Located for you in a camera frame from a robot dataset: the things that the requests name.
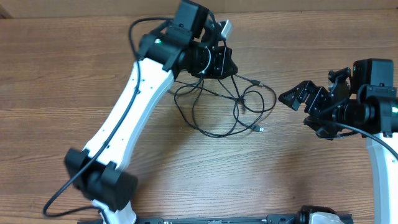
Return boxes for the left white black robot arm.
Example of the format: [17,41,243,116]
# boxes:
[64,1,238,223]

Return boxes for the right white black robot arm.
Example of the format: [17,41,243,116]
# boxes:
[278,58,397,223]

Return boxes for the black USB cable thin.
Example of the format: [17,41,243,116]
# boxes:
[217,75,276,114]

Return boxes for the black USB cable thick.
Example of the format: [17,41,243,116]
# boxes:
[170,78,272,139]

